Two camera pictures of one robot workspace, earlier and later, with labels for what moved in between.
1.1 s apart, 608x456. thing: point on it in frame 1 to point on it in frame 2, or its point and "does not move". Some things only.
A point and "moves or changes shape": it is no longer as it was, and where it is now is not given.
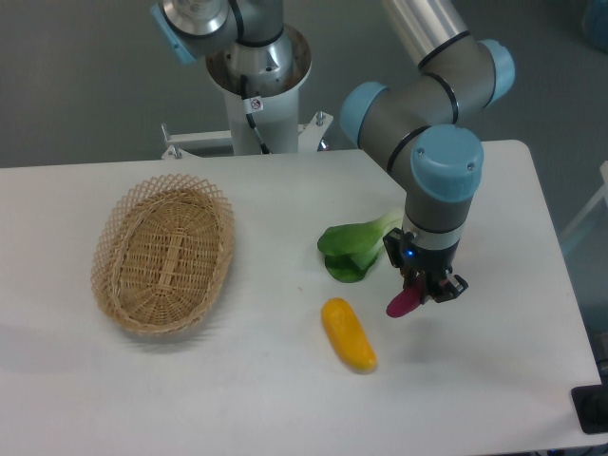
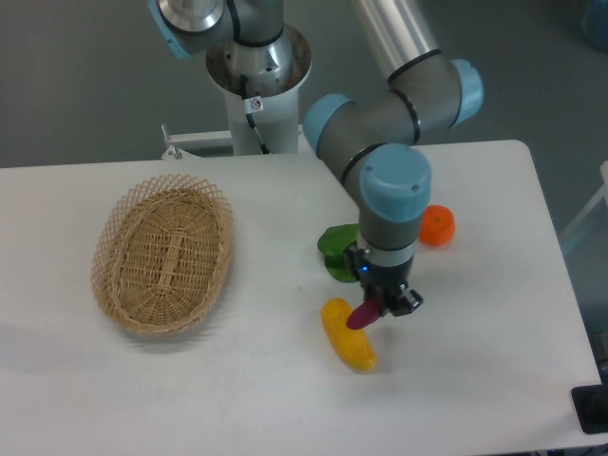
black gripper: (419, 262) to (381, 282)
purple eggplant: (404, 302) moves or changes shape
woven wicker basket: (161, 251) does not move
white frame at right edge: (603, 196) does not move
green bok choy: (351, 250) does not move
